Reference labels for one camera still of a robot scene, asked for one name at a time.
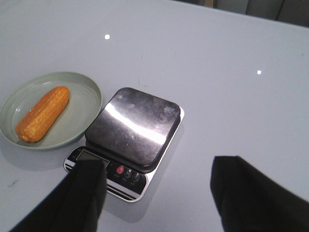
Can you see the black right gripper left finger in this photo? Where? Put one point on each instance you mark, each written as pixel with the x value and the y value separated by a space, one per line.
pixel 74 205

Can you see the digital kitchen scale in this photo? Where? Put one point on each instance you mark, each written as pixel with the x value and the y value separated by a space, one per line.
pixel 130 136

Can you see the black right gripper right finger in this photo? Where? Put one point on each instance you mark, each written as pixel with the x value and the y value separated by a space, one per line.
pixel 249 201

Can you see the orange corn cob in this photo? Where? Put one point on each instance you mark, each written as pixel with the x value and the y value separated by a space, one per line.
pixel 38 121

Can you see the green plate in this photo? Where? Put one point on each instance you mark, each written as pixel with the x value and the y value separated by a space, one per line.
pixel 84 105

